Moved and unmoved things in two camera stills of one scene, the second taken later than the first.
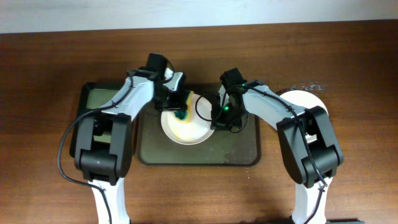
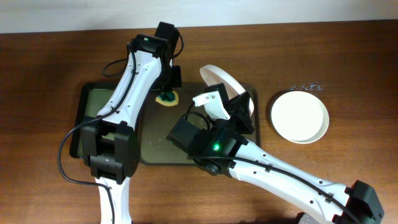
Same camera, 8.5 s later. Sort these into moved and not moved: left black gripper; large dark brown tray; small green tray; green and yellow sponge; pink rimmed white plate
Moved: pink rimmed white plate; green and yellow sponge; left black gripper
Not moved: small green tray; large dark brown tray
